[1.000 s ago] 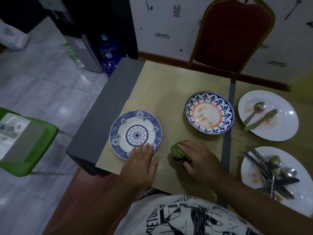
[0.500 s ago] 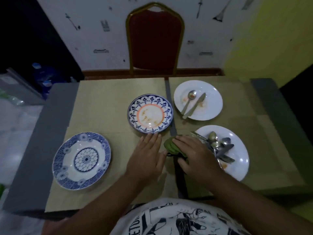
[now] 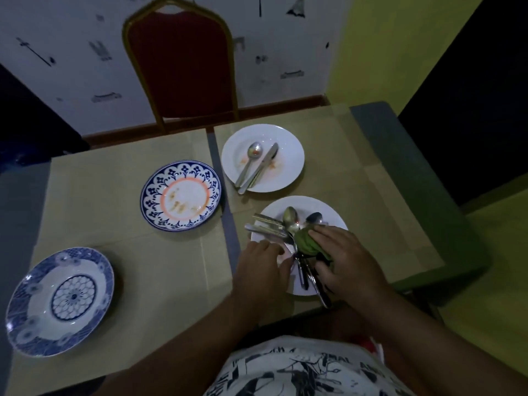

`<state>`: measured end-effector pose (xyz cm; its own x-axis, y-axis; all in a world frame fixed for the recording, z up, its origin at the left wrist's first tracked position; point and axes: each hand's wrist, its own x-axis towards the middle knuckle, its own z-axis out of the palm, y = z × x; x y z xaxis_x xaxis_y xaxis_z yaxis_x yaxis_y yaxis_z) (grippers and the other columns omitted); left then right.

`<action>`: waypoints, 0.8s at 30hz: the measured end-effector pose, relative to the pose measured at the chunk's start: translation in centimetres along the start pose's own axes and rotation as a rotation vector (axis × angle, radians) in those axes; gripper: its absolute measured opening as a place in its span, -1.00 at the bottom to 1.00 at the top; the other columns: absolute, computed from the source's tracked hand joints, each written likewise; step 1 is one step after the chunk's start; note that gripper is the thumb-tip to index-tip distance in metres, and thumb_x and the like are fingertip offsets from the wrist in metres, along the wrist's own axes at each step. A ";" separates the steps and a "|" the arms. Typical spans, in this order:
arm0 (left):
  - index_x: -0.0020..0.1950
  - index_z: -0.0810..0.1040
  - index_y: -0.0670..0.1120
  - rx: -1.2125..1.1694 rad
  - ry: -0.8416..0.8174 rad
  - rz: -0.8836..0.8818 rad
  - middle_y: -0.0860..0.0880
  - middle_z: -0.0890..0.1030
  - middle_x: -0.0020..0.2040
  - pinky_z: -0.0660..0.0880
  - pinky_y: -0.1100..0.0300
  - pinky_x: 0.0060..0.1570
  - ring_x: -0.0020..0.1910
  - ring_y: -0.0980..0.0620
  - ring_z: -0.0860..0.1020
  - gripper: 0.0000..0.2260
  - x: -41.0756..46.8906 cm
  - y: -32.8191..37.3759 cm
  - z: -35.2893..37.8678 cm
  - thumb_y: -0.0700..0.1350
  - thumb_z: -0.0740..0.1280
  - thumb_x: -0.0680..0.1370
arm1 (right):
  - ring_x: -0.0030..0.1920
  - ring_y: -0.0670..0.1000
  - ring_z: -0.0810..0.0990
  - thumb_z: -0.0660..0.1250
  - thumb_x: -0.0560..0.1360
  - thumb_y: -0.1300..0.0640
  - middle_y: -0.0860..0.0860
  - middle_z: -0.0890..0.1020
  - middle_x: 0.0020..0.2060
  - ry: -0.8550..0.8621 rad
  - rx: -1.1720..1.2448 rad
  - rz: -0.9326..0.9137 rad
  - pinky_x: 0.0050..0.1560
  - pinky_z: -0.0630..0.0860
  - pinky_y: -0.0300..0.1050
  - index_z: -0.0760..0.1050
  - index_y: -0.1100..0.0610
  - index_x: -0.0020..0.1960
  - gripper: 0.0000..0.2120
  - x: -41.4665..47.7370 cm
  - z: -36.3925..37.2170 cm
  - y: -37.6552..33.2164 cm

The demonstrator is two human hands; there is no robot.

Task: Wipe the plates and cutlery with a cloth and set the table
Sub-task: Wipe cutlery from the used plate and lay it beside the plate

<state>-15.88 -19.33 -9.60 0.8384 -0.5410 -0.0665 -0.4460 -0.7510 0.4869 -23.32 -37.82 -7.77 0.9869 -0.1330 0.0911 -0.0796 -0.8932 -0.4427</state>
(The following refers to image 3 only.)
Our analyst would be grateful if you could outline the person's left forearm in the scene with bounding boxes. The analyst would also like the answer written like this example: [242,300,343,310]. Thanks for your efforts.
[93,295,273,396]

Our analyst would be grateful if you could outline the white plate with red smears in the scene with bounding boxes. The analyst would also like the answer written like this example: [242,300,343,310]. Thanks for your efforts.
[221,123,306,194]

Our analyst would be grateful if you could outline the green sponge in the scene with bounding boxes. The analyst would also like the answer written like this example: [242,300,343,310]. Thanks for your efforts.
[295,227,333,263]

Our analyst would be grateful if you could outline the blue floral plate orange ring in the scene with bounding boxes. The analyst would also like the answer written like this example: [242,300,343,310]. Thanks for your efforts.
[140,160,222,232]

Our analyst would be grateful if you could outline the plain white plate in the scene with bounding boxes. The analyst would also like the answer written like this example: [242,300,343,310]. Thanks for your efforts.
[250,195,350,297]

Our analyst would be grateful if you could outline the white shirt with black print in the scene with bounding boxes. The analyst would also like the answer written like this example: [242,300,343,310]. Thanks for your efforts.
[204,335,417,396]

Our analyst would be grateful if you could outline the beige woven placemat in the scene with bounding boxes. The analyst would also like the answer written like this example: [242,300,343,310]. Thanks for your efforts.
[6,128,234,396]
[214,104,446,326]

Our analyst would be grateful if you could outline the person's right forearm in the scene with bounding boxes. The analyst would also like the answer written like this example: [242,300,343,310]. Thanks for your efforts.
[351,284,528,396]

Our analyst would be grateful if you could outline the steel table knife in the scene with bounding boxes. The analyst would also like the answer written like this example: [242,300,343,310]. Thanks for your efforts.
[238,142,280,195]

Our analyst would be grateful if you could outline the blue white patterned plate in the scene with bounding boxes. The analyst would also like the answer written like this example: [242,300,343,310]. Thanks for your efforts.
[5,247,115,359]

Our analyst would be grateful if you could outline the person's right hand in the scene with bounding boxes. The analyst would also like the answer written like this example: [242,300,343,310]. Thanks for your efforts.
[307,224,391,304]

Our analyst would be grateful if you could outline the person's left hand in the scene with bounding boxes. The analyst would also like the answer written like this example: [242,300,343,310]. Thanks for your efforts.
[233,239,295,316]

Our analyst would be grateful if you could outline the steel spoon with red smear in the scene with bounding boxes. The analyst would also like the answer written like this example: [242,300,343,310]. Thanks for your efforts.
[234,141,264,189]

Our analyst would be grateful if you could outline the red chair with gold frame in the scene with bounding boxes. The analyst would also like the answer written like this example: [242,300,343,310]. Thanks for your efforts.
[122,0,240,135]

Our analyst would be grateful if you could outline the steel fork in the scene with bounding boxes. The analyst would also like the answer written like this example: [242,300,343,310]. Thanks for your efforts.
[244,223,296,246]
[252,213,289,231]

